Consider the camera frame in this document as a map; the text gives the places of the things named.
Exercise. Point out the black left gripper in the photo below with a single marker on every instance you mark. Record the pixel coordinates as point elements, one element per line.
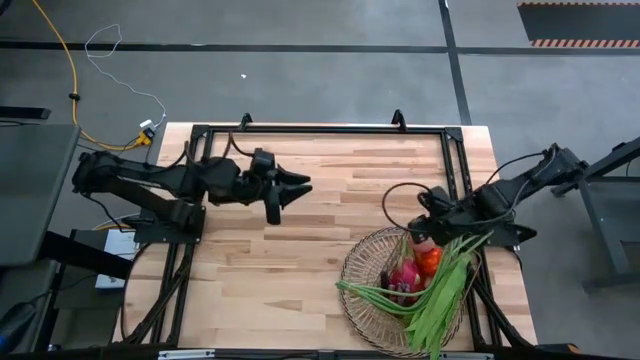
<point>255,187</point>

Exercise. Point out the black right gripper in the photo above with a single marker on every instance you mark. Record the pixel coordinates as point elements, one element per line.
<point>442,217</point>

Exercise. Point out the pink round fruit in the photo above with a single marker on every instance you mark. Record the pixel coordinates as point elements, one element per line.
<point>422,244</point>

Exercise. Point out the pink dragon fruit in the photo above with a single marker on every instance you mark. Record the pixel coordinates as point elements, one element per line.
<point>405,275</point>

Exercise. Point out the dark purple eggplant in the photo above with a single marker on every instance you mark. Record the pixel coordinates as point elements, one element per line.
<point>384,279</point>

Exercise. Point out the purple grape bunch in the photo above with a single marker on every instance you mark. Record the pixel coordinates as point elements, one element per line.
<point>400,293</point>

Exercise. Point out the green leafy vegetable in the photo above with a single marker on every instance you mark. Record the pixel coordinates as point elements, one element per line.
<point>440,310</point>

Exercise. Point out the green long beans bundle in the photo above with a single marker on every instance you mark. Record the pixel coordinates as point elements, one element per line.
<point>357,291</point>

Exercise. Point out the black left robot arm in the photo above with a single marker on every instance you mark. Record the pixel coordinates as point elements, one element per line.
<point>215,177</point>

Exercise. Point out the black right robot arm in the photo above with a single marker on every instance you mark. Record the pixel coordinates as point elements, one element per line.
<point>500,197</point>

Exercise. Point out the yellow power plug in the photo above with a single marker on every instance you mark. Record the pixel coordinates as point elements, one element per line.
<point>146,136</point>

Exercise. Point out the white power adapter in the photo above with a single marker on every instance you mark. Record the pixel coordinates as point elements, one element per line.
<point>146,123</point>

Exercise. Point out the grey metal stand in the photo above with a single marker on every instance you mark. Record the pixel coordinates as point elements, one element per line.
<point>610,215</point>

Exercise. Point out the white box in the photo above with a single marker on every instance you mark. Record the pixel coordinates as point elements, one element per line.
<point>117,260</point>

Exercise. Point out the black hazard striped mat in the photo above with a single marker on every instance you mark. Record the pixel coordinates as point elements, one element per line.
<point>580,22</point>

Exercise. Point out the black flat bar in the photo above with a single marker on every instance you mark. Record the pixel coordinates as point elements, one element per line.
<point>22,112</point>

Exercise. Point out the black rounded device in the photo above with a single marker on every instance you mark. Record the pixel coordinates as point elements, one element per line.
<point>15,325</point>

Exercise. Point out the black metal rig frame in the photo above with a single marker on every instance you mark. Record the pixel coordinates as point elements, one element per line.
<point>325,130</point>

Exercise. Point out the silver metal bracket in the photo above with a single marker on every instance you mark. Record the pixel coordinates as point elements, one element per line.
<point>465,356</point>
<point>186,354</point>

